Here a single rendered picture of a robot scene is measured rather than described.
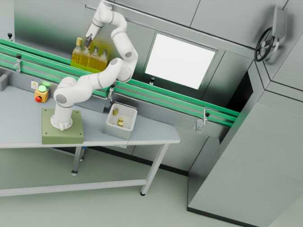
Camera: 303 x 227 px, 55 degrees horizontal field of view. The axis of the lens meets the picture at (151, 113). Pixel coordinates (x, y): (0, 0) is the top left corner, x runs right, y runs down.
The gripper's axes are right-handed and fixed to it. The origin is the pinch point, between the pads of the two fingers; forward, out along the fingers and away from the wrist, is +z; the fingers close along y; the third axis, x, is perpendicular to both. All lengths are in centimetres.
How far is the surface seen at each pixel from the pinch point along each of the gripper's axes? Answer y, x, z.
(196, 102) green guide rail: -2, 84, -1
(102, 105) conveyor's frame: 15.7, 26.9, 27.1
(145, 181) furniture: 18, 89, 75
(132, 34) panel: -11.7, 22.0, -15.3
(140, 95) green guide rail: 4.8, 46.8, 12.9
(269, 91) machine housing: 24, 102, -45
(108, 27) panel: -12.0, 6.5, -10.8
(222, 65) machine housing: -14, 85, -30
